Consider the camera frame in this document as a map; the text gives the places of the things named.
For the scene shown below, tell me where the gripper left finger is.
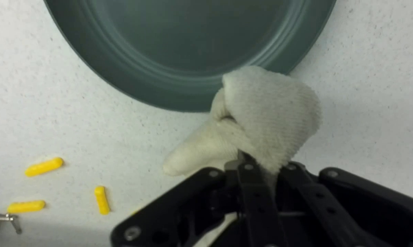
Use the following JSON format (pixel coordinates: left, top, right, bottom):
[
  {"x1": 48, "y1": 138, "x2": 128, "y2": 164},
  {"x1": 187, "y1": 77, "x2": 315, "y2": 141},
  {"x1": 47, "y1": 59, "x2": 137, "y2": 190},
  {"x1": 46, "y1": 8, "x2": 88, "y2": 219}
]
[{"x1": 110, "y1": 151, "x2": 281, "y2": 247}]

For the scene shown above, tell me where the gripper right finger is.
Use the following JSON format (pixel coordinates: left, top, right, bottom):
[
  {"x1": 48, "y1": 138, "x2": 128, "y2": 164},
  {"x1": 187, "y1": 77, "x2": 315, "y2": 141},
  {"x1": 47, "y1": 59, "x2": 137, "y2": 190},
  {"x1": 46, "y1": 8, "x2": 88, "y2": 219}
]
[{"x1": 278, "y1": 162, "x2": 413, "y2": 247}]

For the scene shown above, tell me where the white cloth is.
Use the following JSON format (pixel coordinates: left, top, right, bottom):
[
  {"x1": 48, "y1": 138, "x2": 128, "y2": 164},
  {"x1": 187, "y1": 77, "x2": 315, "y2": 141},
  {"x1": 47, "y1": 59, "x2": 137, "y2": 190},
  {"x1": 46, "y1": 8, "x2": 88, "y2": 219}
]
[{"x1": 162, "y1": 66, "x2": 323, "y2": 247}]

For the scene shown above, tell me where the dark green plate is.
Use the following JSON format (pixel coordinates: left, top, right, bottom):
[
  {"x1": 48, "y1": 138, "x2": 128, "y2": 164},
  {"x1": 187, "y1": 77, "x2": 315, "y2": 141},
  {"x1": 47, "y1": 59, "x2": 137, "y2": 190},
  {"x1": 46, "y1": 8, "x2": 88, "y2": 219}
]
[{"x1": 44, "y1": 0, "x2": 337, "y2": 113}]

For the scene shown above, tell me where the yellow plastic piece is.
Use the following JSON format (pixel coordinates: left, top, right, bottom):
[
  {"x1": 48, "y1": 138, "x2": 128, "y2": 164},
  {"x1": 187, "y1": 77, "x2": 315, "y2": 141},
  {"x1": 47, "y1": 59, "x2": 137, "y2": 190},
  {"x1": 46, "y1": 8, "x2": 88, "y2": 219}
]
[
  {"x1": 25, "y1": 157, "x2": 64, "y2": 177},
  {"x1": 7, "y1": 200, "x2": 46, "y2": 214},
  {"x1": 94, "y1": 186, "x2": 110, "y2": 215}
]

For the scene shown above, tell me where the small metal tool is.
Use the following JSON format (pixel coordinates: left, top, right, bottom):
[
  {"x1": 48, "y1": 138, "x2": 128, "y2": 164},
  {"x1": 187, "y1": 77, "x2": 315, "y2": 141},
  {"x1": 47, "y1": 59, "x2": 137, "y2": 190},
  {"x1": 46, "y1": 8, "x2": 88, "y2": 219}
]
[{"x1": 0, "y1": 212, "x2": 23, "y2": 235}]

